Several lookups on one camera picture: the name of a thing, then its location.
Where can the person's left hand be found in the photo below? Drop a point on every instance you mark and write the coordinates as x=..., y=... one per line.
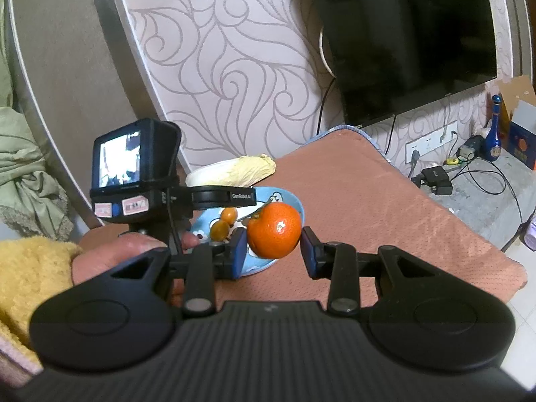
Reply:
x=113, y=257

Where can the black television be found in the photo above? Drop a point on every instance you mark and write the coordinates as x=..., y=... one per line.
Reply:
x=402, y=37

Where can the pink cloth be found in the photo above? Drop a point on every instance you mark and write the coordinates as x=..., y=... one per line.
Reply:
x=12, y=356

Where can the blue printed box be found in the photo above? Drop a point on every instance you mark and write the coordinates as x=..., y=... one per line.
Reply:
x=523, y=146

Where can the orange tangerine with stem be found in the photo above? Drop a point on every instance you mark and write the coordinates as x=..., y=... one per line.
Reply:
x=274, y=230

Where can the grey power adapter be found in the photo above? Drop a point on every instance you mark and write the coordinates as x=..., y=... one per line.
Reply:
x=471, y=148

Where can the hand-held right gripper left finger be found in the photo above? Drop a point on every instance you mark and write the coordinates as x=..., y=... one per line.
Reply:
x=239, y=255

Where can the lavender object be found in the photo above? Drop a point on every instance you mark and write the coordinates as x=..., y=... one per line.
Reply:
x=532, y=234

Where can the napa cabbage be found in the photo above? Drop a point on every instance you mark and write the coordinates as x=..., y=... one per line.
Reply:
x=234, y=171

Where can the yellow sleeved left forearm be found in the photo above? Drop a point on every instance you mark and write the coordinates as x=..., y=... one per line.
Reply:
x=29, y=284

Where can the orange pink table mat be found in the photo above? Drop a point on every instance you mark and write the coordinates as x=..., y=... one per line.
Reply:
x=377, y=201

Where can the blue cartoon plate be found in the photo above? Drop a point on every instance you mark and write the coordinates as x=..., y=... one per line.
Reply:
x=284, y=199

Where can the green fringed cloth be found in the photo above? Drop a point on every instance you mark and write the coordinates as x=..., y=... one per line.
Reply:
x=29, y=176

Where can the white wall socket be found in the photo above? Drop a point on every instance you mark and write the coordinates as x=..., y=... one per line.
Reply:
x=431, y=142

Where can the black power adapter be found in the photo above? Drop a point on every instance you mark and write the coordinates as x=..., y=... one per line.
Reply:
x=435, y=178

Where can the black plug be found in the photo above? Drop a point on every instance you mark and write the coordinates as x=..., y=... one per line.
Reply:
x=415, y=155

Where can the brown cardboard box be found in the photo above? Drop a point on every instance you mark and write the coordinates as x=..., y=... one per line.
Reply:
x=519, y=92

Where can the orange yellow cherry tomato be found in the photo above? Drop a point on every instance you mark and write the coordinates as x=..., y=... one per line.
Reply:
x=228, y=214

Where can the grey television cabinet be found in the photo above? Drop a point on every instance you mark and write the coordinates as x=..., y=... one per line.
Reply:
x=481, y=209

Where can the brownish yellow cherry tomato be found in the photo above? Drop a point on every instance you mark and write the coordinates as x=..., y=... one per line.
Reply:
x=219, y=230

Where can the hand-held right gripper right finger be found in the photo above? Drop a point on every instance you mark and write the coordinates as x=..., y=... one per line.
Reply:
x=309, y=253

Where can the blue bottle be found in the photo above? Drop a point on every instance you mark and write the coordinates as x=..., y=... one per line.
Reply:
x=494, y=142

